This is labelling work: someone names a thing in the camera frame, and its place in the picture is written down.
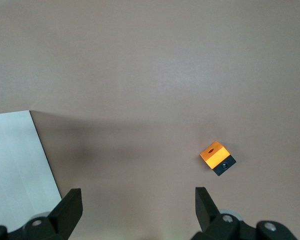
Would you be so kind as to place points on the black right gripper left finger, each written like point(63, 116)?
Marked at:
point(70, 210)

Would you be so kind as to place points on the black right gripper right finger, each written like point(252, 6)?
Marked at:
point(205, 212)

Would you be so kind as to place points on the white drawer cabinet housing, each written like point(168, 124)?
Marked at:
point(15, 162)

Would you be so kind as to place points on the brown table mat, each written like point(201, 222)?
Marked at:
point(150, 62)

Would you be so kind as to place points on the orange black button enclosure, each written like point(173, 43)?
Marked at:
point(215, 156)

